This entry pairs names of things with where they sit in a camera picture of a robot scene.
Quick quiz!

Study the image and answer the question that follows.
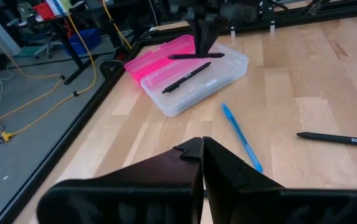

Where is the yellow extension cable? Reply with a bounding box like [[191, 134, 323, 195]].
[[102, 0, 133, 50], [0, 52, 65, 130], [0, 14, 98, 143]]

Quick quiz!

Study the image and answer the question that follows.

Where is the clear box with pink lid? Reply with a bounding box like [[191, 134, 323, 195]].
[[123, 34, 249, 118]]

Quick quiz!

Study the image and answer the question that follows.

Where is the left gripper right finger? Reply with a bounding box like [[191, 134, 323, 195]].
[[202, 136, 357, 224]]

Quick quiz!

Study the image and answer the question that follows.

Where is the black office desk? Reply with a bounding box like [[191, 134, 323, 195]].
[[25, 0, 135, 86]]

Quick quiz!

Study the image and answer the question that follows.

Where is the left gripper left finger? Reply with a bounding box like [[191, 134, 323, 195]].
[[36, 136, 205, 224]]

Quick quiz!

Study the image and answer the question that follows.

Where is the black pen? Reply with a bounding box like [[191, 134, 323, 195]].
[[167, 52, 226, 60], [161, 61, 212, 95], [296, 131, 357, 148]]

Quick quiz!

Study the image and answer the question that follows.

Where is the blue storage bin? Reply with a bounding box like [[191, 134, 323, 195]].
[[61, 27, 102, 56]]

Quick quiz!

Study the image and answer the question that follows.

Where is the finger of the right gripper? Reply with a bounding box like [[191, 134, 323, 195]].
[[186, 12, 204, 55], [203, 15, 226, 55]]

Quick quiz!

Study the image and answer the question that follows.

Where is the blue pen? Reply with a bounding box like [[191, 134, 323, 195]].
[[221, 102, 264, 174]]

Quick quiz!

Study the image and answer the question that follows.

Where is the grey office chair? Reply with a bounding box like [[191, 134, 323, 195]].
[[6, 1, 57, 60]]

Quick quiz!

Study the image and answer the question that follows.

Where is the red box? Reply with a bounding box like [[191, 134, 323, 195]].
[[33, 1, 56, 21]]

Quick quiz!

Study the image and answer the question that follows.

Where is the black frame bracket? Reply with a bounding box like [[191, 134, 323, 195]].
[[99, 59, 124, 80]]

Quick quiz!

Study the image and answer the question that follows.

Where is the black aluminium table frame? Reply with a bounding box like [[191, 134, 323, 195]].
[[0, 0, 357, 224]]

